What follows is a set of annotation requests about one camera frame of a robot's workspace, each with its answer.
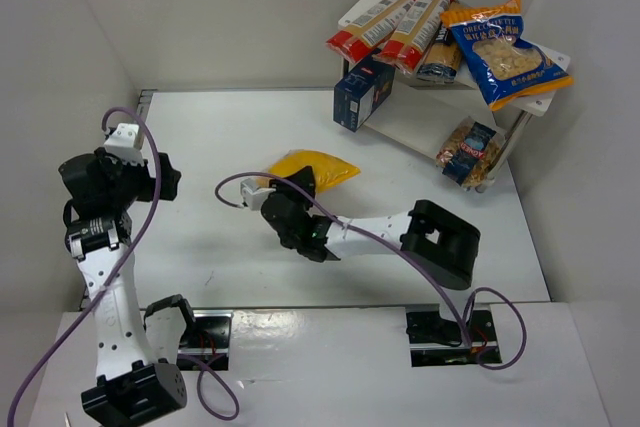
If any yellow pasta bag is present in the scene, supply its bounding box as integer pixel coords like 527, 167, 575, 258
253, 149, 361, 194

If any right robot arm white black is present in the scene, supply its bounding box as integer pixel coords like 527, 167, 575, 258
259, 167, 480, 291

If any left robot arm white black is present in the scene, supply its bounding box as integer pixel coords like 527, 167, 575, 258
59, 147, 194, 426

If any dark blue pasta box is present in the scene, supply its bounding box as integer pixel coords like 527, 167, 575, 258
333, 55, 395, 132

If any white two-tier shelf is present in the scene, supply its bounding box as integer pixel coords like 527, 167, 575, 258
337, 0, 571, 194

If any blue clear pasta bag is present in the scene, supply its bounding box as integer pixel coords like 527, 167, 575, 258
435, 117, 505, 190

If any left red spaghetti pack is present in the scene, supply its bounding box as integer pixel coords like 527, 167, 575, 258
326, 0, 415, 64

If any red spaghetti pack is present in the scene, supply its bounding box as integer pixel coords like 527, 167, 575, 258
374, 0, 455, 76
326, 0, 415, 64

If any right red spaghetti pack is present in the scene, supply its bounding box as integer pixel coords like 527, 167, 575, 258
374, 0, 455, 76

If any dark blue spaghetti pack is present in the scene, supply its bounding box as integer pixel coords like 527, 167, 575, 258
416, 26, 462, 85

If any blue orange orecchiette bag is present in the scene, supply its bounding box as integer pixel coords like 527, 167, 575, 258
441, 0, 574, 111

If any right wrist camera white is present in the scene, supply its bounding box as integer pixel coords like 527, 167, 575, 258
240, 178, 275, 211

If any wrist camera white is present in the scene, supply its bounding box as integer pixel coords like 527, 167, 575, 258
240, 178, 275, 211
103, 123, 144, 166

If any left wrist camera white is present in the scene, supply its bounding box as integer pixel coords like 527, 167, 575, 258
103, 123, 144, 166

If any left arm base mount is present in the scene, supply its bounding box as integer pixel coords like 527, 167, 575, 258
179, 310, 233, 371

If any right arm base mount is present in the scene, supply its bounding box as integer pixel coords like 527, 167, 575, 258
405, 306, 502, 368

